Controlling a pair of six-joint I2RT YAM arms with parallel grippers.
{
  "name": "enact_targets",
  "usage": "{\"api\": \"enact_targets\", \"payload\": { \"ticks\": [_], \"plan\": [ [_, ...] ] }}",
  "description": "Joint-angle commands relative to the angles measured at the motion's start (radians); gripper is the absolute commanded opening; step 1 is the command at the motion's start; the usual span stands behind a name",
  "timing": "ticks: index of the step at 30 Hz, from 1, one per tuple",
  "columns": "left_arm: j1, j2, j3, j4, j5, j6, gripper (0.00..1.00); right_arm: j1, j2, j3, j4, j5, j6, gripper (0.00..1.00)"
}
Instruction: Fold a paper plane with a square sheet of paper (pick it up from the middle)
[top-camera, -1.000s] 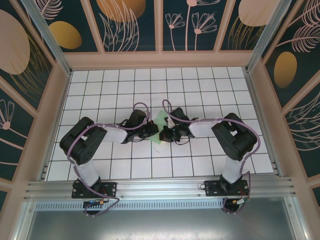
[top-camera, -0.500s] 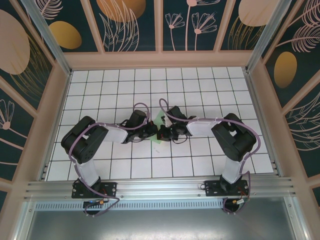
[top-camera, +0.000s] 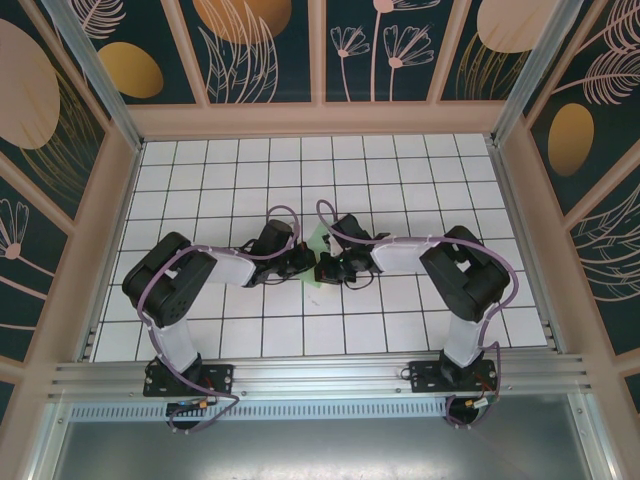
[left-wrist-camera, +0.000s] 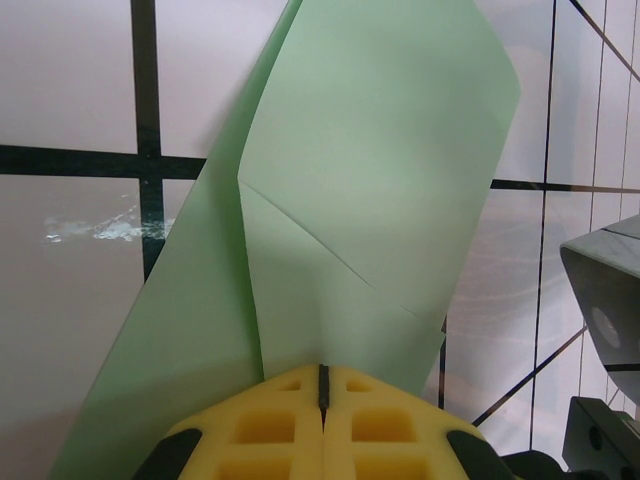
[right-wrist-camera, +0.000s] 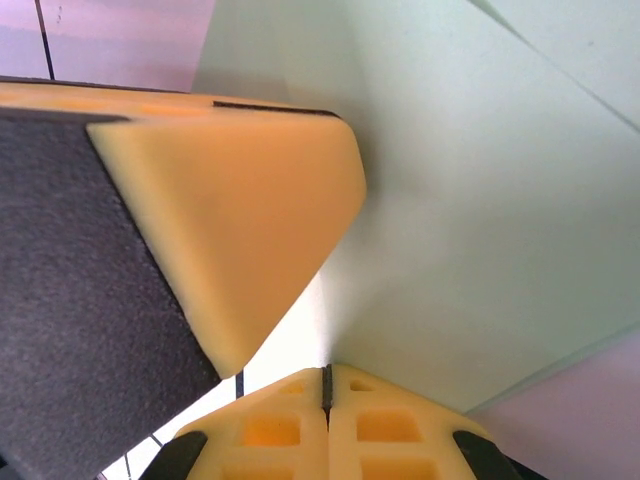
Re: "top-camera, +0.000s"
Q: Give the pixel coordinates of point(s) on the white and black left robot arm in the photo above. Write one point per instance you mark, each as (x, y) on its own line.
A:
(232, 270)

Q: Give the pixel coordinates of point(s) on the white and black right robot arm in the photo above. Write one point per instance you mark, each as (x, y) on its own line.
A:
(400, 255)

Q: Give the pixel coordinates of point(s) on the grey metal sheet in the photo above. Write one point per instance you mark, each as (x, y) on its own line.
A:
(320, 450)

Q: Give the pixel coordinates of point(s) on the long aluminium mounting rail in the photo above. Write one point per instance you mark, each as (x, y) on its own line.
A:
(320, 375)

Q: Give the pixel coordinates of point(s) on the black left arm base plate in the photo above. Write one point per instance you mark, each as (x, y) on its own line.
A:
(220, 380)

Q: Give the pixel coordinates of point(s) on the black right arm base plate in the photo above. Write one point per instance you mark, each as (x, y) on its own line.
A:
(422, 380)

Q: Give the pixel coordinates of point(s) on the aluminium side rail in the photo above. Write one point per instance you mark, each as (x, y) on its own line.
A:
(89, 345)
(522, 240)

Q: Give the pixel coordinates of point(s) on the aluminium corner post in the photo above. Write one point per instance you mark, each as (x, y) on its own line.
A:
(100, 75)
(525, 75)

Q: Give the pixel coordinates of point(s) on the aluminium frame bar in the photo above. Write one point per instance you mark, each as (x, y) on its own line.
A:
(595, 450)
(47, 450)

